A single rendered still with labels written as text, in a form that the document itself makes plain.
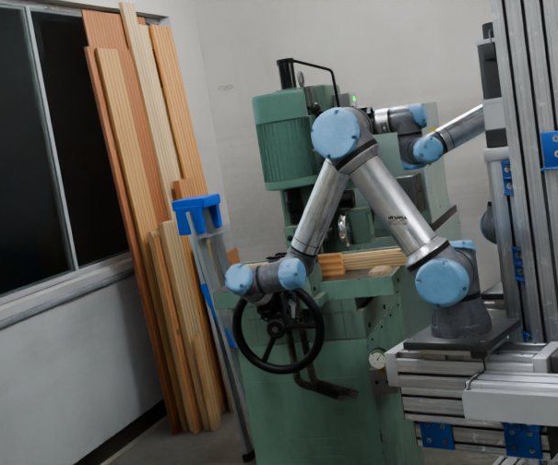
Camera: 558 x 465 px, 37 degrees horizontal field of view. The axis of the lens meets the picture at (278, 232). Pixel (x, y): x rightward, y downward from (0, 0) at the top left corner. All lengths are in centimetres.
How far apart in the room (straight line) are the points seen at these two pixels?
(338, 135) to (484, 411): 71
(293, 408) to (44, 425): 133
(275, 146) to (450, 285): 96
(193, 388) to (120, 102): 144
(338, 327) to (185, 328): 159
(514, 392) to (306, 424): 98
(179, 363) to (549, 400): 250
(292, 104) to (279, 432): 106
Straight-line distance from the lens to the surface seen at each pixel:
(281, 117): 269
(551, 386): 197
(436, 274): 195
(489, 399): 200
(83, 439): 397
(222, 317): 362
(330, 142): 196
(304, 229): 217
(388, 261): 273
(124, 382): 425
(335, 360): 269
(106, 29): 439
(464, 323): 211
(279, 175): 270
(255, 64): 528
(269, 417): 282
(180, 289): 412
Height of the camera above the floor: 138
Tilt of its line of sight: 7 degrees down
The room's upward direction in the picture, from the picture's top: 9 degrees counter-clockwise
